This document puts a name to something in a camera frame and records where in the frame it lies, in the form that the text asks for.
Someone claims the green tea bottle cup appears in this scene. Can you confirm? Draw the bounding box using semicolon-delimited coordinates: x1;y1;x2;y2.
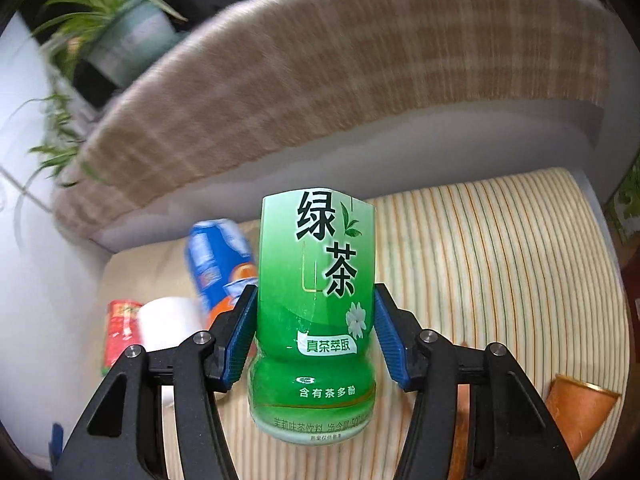
248;188;376;445

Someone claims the lying orange paper cup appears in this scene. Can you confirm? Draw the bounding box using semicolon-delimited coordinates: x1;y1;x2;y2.
546;374;620;460

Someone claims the white plastic cup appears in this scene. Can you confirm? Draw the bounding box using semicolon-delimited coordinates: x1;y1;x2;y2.
136;296;205;409

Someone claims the blue orange bottle cup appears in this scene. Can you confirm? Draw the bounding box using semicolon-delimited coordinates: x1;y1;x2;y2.
186;219;258;327

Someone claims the striped table cloth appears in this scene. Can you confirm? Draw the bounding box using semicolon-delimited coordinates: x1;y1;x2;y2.
96;168;630;479

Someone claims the potted spider plant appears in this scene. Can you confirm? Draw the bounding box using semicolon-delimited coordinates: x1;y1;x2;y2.
29;0;186;188

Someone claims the plaid beige sill cloth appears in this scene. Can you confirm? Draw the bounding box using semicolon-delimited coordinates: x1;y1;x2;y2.
52;0;610;237

